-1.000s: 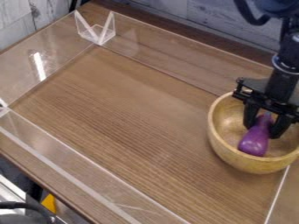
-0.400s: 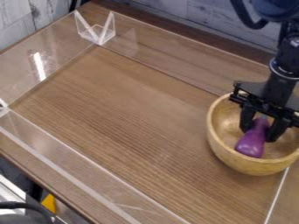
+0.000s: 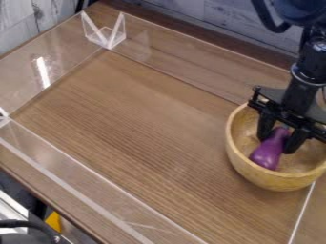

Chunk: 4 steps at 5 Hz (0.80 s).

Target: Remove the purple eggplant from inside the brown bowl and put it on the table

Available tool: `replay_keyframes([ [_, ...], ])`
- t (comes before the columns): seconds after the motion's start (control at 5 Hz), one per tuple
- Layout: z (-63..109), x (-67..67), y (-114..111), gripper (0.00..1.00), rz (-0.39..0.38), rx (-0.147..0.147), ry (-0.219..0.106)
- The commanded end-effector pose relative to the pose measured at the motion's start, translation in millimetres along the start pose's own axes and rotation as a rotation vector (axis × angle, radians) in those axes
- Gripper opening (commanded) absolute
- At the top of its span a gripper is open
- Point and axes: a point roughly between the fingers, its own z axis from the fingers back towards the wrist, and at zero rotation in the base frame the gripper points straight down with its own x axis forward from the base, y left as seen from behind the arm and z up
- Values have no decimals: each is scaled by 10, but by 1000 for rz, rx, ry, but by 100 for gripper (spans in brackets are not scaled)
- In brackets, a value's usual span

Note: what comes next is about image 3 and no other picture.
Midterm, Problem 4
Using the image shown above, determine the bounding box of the black cable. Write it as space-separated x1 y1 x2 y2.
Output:
0 219 55 244

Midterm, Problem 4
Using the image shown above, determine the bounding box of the purple toy eggplant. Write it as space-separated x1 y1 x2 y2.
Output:
249 127 289 171

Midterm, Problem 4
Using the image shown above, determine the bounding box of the clear acrylic corner bracket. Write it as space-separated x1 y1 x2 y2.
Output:
79 11 125 50

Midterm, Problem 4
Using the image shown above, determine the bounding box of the brown wooden bowl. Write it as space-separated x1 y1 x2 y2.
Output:
225 104 326 192

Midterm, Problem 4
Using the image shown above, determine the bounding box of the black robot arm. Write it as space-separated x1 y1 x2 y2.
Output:
248 0 326 154

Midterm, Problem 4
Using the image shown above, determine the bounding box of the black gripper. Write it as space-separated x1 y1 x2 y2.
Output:
247 86 326 154

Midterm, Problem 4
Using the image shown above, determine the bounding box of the clear acrylic enclosure wall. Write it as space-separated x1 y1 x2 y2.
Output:
0 10 326 244

